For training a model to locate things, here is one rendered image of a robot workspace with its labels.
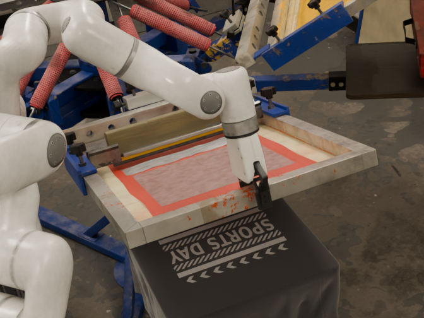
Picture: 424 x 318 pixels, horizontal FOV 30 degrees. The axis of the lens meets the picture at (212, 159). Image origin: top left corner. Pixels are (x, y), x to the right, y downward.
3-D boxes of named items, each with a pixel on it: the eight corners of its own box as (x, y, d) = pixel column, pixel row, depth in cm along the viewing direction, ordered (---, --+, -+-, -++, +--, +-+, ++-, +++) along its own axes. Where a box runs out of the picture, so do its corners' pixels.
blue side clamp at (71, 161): (102, 190, 206) (95, 165, 204) (84, 196, 205) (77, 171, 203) (82, 165, 234) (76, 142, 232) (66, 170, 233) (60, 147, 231)
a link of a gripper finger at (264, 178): (245, 154, 165) (250, 178, 167) (260, 164, 158) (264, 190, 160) (250, 153, 165) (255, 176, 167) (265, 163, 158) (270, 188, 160)
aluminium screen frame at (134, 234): (378, 164, 175) (376, 149, 174) (129, 249, 160) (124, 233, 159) (249, 110, 248) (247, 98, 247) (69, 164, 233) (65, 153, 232)
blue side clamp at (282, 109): (293, 130, 220) (288, 106, 218) (277, 135, 219) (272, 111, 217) (253, 113, 248) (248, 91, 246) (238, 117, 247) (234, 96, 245)
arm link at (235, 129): (213, 118, 167) (216, 130, 168) (228, 126, 159) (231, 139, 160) (246, 108, 169) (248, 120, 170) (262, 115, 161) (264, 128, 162)
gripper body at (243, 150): (216, 127, 168) (227, 175, 171) (232, 136, 159) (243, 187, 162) (248, 116, 170) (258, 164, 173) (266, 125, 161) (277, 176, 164)
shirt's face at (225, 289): (339, 266, 195) (339, 264, 195) (174, 327, 184) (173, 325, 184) (258, 173, 234) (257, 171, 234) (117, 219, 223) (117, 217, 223)
